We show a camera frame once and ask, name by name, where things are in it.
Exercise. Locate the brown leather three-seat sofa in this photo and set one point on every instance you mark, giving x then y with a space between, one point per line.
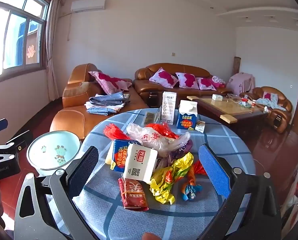
142 86

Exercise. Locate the clear small packets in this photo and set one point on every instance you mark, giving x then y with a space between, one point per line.
151 118

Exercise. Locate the person's right hand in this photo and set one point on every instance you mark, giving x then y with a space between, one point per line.
151 237

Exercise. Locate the pink plush bundle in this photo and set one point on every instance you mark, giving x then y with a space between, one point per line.
218 80

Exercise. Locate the red paper window decal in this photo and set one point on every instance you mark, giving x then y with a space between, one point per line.
30 51

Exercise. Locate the folded grey plaid bedsheet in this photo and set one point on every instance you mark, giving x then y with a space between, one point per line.
106 100

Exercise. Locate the beige curtain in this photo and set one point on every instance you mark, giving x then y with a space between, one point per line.
53 55

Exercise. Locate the brown leather armchair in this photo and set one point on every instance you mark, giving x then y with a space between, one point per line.
279 120

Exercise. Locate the tall white navy carton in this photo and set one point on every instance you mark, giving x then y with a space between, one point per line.
169 107

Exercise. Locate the red snack packet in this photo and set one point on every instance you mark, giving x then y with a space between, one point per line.
134 195

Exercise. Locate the small white packet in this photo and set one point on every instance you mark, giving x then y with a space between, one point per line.
200 127

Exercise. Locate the wooden glass-top coffee table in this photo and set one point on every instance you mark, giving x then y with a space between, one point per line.
214 103

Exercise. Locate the blue plaid tablecloth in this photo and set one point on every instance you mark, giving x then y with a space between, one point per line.
164 220

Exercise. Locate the purple foil wrapper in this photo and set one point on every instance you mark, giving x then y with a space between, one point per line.
185 147

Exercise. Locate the small pink armchair pillow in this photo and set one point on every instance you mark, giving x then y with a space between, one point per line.
267 95

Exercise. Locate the large pink floral pillow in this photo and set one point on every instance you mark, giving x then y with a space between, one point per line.
106 81

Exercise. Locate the tall bamboo cylinder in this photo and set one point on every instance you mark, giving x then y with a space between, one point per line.
237 66

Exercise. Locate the white paper carton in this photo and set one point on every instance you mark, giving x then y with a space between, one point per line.
141 160

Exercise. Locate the orange blue candy wrapper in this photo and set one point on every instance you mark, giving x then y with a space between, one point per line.
190 187

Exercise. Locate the white air conditioner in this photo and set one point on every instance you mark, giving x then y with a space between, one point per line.
88 5

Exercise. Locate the small white red bottle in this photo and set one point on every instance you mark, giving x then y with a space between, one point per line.
252 104

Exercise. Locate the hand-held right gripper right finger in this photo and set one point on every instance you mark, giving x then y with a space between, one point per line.
214 170

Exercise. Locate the red plastic bag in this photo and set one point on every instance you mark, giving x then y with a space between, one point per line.
169 133

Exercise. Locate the folded light blue bedsheet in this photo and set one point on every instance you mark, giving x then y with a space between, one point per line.
98 111

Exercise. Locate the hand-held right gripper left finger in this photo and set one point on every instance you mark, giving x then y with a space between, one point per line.
83 165

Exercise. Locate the red foam net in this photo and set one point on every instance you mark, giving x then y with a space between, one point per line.
113 131

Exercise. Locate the clear red-print plastic bag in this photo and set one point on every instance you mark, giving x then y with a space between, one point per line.
151 140

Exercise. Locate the white tissue box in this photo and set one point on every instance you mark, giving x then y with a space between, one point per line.
217 97

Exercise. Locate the pale green enamel basin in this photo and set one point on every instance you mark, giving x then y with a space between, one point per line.
51 145

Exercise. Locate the blue white gable milk carton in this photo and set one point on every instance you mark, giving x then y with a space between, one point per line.
186 120

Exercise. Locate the sliding window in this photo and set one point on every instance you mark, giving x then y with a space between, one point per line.
13 42

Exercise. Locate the light blue cloth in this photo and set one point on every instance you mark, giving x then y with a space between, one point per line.
271 103

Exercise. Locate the brown leather chaise sofa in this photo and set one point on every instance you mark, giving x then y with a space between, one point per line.
73 120

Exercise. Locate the yellow plastic wrapper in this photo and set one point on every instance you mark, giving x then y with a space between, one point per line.
164 187

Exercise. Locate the pink cloth covered appliance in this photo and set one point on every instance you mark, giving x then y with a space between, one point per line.
241 83

